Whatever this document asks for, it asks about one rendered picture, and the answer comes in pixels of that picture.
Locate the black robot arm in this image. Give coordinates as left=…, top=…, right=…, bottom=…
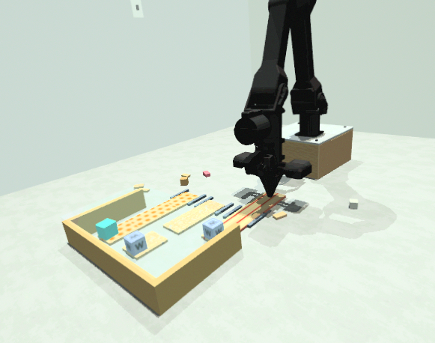
left=234, top=0, right=328, bottom=177

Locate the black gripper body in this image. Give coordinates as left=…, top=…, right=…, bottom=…
left=233, top=135, right=312, bottom=180

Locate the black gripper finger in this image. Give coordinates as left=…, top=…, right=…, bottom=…
left=266, top=172, right=284, bottom=198
left=259, top=171, right=271, bottom=197

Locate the small white cube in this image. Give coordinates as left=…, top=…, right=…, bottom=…
left=350, top=198, right=358, bottom=210

